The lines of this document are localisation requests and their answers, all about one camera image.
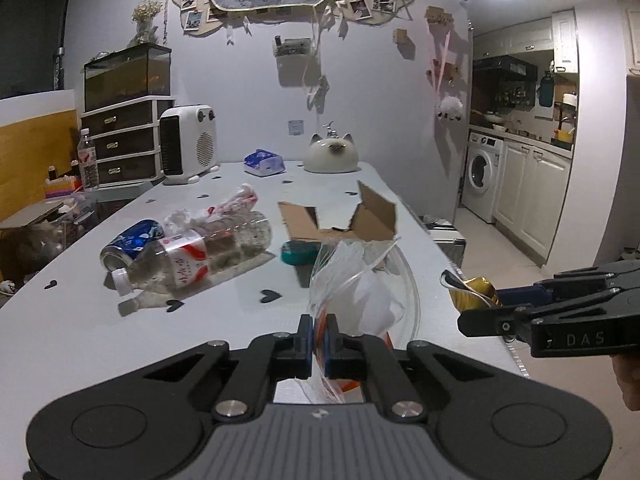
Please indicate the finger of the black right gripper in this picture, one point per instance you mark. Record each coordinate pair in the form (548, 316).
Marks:
(503, 321)
(574, 284)

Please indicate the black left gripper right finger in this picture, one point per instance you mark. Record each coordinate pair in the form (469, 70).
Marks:
(367, 360)

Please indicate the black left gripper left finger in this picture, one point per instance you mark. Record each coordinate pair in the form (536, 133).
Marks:
(256, 371)

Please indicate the crushed gold can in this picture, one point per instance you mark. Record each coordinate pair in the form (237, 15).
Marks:
(474, 294)

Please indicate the clear plastic bag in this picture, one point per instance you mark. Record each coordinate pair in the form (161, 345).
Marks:
(370, 289)

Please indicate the torn brown cardboard box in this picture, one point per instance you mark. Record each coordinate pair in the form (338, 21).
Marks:
(373, 219)

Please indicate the white red plastic bag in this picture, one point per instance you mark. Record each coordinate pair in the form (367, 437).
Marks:
(242, 200)

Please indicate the person's right hand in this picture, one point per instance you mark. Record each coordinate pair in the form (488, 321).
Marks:
(627, 372)

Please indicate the white kitchen cabinets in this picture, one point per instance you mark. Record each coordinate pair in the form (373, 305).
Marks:
(531, 196)

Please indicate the large clear plastic bottle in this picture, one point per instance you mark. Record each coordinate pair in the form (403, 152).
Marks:
(193, 258)

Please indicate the white washing machine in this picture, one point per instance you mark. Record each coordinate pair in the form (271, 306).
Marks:
(482, 175)

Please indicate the blue crushed soda can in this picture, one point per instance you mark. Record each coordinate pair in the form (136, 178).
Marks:
(127, 245)

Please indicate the white cat-shaped ceramic jar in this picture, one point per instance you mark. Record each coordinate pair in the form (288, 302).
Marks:
(331, 155)

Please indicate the blue tissue pack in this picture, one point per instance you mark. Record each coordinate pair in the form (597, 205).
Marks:
(263, 163)

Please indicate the white fluffy sheep toy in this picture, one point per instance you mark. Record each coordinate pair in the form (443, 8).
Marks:
(450, 108)

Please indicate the white space heater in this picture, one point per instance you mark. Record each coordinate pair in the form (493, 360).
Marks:
(188, 143)

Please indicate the black white drawer unit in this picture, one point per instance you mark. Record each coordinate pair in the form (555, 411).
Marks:
(127, 139)

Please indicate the water bottle red label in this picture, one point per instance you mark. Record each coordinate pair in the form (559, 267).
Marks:
(87, 161)

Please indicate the glass fish tank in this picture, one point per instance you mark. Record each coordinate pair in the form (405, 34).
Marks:
(142, 70)

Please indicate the dried flower bouquet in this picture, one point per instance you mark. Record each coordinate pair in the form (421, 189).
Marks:
(143, 16)

